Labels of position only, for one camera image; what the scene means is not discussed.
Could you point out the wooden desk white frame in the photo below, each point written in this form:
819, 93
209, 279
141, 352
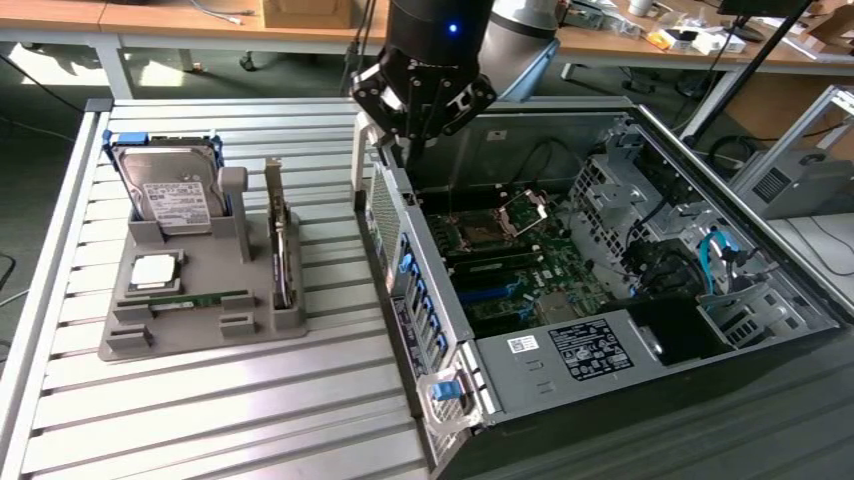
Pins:
66, 20
796, 59

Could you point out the black plastic shroud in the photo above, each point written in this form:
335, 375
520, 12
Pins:
674, 330

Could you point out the perforated metal drive cage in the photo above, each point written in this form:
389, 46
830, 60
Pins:
600, 195

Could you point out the silver chipset heatsink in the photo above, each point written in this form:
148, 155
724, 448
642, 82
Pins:
556, 308

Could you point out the grey control box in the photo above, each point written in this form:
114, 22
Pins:
800, 185

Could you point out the black graphics card metal bracket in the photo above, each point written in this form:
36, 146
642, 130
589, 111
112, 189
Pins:
283, 270

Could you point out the black stand pole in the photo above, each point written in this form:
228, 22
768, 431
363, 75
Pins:
747, 75

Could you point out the grey plastic parts rack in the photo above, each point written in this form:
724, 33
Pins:
180, 332

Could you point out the brown cardboard box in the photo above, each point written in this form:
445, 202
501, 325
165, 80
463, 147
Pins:
307, 12

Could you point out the blue expansion slot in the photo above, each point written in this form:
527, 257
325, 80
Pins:
496, 292

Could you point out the aluminium profile frame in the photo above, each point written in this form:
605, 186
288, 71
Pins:
796, 125

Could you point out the grey metal disk bay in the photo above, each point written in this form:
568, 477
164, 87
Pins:
740, 325

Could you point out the black caster wheel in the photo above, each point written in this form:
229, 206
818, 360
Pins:
248, 61

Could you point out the metal socket cover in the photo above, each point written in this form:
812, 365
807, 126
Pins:
527, 212

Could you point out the folded cardboard piece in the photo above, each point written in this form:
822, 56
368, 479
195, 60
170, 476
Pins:
830, 30

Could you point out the silver CPU chip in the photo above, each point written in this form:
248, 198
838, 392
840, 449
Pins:
154, 272

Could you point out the silver hard disk drive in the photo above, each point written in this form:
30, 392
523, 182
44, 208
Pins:
156, 200

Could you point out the CPU socket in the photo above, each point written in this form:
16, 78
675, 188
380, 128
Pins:
483, 232

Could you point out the open black PC case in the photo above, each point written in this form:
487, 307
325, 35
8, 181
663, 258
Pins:
385, 215

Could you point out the thin metal locking lever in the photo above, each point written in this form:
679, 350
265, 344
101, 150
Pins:
452, 202

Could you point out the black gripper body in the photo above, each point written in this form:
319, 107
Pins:
433, 35

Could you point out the green Dell motherboard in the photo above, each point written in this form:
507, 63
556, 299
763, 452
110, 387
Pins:
580, 285

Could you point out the yellow white small box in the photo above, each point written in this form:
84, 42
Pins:
674, 39

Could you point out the metal device on desk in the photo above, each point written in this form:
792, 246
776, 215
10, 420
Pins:
596, 15

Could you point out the grey power supply unit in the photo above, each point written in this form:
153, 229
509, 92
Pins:
520, 380

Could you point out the blue case latch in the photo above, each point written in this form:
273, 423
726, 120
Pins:
445, 391

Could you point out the white cup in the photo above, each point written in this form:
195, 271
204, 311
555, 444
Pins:
642, 6

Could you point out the long black expansion slot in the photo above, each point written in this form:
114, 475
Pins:
489, 258
496, 268

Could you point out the green RAM stick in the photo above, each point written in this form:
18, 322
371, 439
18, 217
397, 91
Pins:
200, 300

